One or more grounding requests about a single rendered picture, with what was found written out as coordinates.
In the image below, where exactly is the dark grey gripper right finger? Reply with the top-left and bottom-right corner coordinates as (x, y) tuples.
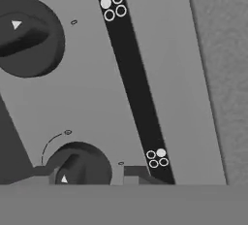
(110, 164), (176, 186)

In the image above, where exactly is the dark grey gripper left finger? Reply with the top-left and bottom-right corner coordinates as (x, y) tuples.
(0, 165), (61, 186)

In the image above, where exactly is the dark grey stove knob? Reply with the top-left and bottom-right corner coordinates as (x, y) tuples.
(0, 0), (67, 79)
(45, 141), (113, 186)

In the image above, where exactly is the grey stove with black strip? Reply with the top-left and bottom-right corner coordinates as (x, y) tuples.
(0, 0), (229, 186)

